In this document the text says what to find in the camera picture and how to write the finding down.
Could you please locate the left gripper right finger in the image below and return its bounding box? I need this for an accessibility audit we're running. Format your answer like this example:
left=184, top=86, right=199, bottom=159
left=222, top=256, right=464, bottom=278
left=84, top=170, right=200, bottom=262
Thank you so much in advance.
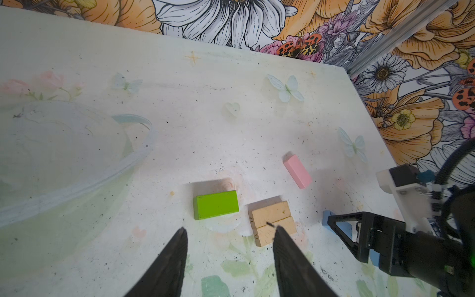
left=273, top=226, right=336, bottom=297

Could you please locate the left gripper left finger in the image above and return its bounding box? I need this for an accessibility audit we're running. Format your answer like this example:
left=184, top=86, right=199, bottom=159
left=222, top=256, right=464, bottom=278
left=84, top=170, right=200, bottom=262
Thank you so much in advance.
left=125, top=227, right=188, bottom=297

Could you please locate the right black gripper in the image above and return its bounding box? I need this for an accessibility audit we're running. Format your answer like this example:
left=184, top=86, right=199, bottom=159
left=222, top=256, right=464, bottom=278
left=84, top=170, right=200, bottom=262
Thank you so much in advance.
left=328, top=212, right=475, bottom=295

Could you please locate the natural wood block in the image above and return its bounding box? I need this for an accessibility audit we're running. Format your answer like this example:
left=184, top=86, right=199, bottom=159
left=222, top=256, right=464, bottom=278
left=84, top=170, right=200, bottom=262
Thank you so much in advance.
left=249, top=201, right=291, bottom=230
left=254, top=216, right=298, bottom=248

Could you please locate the green wood block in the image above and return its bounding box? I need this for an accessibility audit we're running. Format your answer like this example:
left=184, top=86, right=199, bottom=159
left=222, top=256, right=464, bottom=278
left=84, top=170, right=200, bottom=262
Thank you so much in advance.
left=193, top=191, right=239, bottom=220

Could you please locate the pink wood block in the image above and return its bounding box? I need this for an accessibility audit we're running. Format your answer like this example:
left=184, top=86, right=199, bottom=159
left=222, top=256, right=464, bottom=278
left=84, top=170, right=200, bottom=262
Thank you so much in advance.
left=283, top=155, right=312, bottom=189

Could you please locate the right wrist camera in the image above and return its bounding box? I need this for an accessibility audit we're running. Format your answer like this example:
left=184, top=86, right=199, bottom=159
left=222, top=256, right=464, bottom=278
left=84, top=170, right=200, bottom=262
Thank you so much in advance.
left=376, top=164, right=442, bottom=237

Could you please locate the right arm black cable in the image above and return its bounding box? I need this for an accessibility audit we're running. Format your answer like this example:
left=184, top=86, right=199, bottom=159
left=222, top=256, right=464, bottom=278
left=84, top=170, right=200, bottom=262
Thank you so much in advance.
left=435, top=137, right=475, bottom=231

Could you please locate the right corner aluminium post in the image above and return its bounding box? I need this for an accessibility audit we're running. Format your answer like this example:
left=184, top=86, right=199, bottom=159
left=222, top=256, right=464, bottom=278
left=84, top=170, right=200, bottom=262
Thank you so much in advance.
left=345, top=0, right=457, bottom=79

